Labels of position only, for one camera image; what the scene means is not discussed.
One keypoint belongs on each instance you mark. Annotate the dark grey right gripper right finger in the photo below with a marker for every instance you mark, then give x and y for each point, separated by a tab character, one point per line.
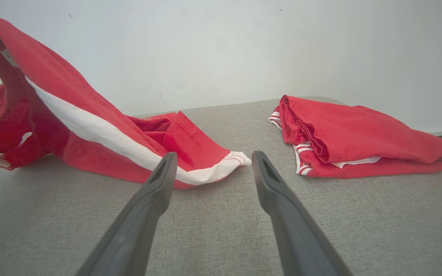
297	237

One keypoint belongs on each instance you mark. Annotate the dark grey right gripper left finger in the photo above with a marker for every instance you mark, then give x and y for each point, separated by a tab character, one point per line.
129	237

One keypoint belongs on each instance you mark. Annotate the red shorts with white stripe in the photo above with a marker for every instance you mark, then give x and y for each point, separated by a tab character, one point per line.
71	107

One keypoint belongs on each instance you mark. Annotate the red shirt with white sleeve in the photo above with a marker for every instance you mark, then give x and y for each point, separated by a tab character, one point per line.
359	134

